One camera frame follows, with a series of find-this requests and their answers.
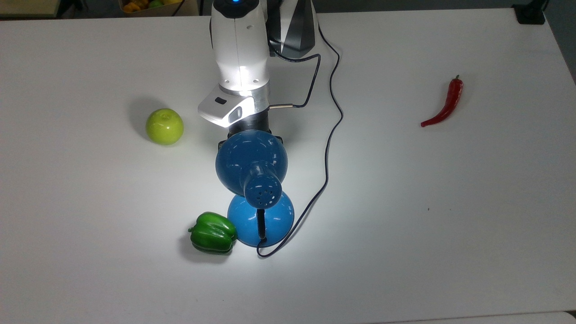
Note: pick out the green apple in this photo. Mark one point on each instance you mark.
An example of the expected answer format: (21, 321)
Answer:
(164, 126)

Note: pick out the green bell pepper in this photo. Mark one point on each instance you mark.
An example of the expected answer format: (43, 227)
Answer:
(212, 232)

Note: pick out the cardboard box with fruit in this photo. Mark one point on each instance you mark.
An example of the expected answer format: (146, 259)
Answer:
(153, 6)

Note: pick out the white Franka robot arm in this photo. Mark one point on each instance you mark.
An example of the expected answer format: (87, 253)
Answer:
(240, 54)

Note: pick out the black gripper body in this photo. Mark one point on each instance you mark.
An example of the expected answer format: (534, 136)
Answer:
(252, 124)

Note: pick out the black corner table clamp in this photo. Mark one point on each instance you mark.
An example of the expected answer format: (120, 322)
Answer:
(531, 11)

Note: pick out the red chili pepper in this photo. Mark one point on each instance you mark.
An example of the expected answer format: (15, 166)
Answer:
(445, 103)

